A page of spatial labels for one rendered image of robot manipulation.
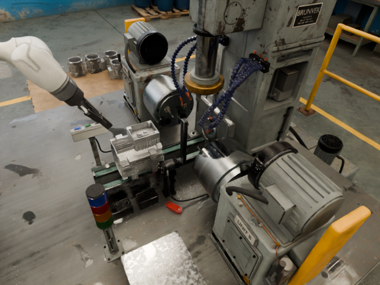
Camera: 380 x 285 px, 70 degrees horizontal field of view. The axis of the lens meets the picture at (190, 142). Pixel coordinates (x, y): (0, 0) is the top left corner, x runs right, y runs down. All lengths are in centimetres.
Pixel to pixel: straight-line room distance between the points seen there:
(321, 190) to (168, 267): 60
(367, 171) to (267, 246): 238
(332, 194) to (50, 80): 93
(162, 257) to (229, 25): 89
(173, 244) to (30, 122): 130
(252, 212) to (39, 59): 84
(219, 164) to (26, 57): 75
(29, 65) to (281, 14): 86
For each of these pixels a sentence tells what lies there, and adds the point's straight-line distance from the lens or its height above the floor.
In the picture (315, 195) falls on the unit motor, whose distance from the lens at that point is 82.
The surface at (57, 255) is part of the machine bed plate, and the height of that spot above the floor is 80.
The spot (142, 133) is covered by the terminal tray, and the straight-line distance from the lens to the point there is 125.
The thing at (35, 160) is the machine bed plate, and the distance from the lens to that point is 175.
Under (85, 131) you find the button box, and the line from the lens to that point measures 140.
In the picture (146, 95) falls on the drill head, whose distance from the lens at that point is 157.
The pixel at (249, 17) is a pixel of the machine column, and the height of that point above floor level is 161.
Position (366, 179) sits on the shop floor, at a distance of 310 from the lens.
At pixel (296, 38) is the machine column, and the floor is 153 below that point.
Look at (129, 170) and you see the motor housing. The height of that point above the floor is 102.
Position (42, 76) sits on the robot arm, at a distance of 102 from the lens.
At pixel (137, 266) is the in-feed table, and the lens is 111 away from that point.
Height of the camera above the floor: 193
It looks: 42 degrees down
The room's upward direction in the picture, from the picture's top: 3 degrees clockwise
